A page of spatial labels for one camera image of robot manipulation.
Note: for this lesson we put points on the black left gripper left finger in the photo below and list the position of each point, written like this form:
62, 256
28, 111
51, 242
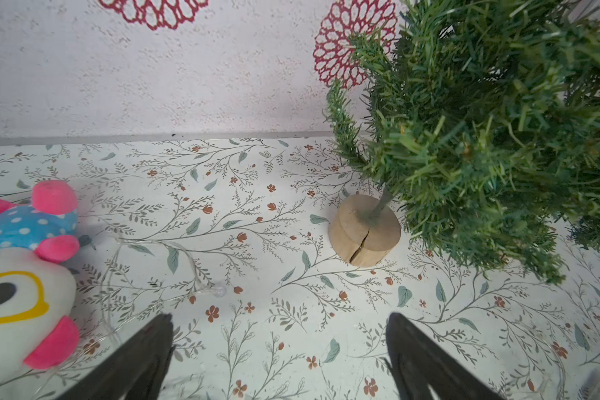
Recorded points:
134, 371

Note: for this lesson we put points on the white pink plush toy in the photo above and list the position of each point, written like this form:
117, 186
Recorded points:
37, 292

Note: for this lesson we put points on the left small green christmas tree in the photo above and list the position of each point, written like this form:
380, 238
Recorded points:
484, 125

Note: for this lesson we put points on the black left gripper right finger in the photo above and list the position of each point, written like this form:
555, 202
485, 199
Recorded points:
422, 370

